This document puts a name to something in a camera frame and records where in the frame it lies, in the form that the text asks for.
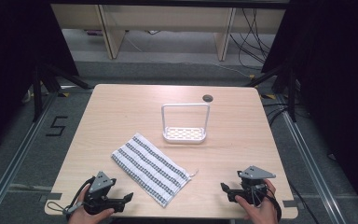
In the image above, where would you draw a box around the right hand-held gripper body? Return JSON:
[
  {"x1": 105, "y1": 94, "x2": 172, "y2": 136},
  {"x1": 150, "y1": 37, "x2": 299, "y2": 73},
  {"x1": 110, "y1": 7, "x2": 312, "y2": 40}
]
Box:
[{"x1": 236, "y1": 165, "x2": 277, "y2": 208}]

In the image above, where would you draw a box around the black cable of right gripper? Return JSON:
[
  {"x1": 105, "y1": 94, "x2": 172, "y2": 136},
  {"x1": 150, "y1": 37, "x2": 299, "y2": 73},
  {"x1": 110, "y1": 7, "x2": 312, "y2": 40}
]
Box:
[{"x1": 252, "y1": 182, "x2": 282, "y2": 223}]

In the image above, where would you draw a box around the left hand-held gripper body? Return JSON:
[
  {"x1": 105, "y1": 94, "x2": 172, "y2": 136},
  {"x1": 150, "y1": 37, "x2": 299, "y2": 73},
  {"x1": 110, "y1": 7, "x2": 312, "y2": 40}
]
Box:
[{"x1": 83, "y1": 171, "x2": 117, "y2": 216}]

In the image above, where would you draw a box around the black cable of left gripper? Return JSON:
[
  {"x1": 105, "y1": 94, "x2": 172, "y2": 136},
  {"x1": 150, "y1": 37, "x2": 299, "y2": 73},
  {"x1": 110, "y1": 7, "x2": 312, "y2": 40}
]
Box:
[{"x1": 46, "y1": 176, "x2": 96, "y2": 217}]

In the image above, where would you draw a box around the black metal stand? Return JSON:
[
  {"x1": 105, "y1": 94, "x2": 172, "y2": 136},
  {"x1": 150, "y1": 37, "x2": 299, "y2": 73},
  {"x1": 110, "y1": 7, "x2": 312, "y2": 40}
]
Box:
[
  {"x1": 244, "y1": 64, "x2": 298, "y2": 123},
  {"x1": 32, "y1": 63, "x2": 93, "y2": 123}
]

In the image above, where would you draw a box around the black curtain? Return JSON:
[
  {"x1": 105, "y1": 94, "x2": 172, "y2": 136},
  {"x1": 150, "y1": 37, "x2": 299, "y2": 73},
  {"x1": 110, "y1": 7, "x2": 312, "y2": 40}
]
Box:
[
  {"x1": 0, "y1": 0, "x2": 79, "y2": 157},
  {"x1": 260, "y1": 0, "x2": 358, "y2": 216}
]

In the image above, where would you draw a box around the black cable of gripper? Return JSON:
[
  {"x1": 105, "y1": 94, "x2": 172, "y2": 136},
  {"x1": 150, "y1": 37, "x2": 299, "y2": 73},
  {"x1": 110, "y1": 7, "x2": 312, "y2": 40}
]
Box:
[
  {"x1": 46, "y1": 176, "x2": 96, "y2": 217},
  {"x1": 252, "y1": 182, "x2": 282, "y2": 223}
]

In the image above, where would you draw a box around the aluminium floor rail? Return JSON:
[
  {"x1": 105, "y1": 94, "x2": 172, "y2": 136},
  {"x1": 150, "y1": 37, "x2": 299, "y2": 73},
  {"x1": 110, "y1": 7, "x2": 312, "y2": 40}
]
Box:
[
  {"x1": 0, "y1": 91, "x2": 60, "y2": 224},
  {"x1": 278, "y1": 94, "x2": 350, "y2": 224}
]

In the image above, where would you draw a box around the beige wooden desk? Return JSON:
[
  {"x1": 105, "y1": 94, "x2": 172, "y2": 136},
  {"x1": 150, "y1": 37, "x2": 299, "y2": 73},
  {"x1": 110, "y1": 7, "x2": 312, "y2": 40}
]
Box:
[{"x1": 49, "y1": 3, "x2": 287, "y2": 63}]

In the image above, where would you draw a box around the bundle of black cables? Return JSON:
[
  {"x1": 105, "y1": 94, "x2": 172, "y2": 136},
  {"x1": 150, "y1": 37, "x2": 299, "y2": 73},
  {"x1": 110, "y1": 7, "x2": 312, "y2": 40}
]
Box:
[{"x1": 228, "y1": 7, "x2": 276, "y2": 71}]

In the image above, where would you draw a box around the white wire rack with handle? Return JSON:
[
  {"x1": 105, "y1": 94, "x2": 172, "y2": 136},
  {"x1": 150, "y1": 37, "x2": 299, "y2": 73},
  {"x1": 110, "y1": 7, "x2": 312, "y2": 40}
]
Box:
[{"x1": 160, "y1": 103, "x2": 212, "y2": 145}]

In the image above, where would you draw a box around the person's right hand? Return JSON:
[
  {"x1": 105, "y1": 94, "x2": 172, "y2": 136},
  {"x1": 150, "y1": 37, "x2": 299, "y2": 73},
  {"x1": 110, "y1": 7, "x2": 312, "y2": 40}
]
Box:
[{"x1": 234, "y1": 178, "x2": 280, "y2": 224}]

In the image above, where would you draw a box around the person's left hand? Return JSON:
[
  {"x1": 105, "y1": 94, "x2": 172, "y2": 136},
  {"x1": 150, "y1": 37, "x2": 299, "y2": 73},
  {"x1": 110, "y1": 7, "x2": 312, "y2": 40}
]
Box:
[{"x1": 68, "y1": 185, "x2": 116, "y2": 224}]

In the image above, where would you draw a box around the white grey striped cloth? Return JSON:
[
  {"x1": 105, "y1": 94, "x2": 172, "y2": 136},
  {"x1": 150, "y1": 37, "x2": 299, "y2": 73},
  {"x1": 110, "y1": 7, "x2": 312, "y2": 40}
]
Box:
[{"x1": 110, "y1": 133, "x2": 200, "y2": 209}]

